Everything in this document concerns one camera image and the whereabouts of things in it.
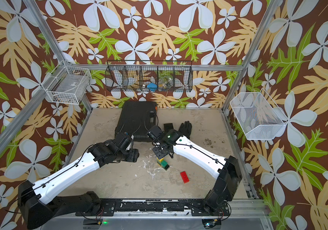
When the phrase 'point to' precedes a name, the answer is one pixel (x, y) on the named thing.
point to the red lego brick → (184, 177)
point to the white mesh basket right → (259, 118)
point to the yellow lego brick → (158, 161)
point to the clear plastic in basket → (165, 82)
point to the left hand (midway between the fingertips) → (135, 153)
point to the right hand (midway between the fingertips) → (159, 150)
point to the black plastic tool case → (136, 118)
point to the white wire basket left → (66, 85)
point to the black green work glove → (185, 129)
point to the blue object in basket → (152, 87)
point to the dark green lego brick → (164, 165)
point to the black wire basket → (149, 76)
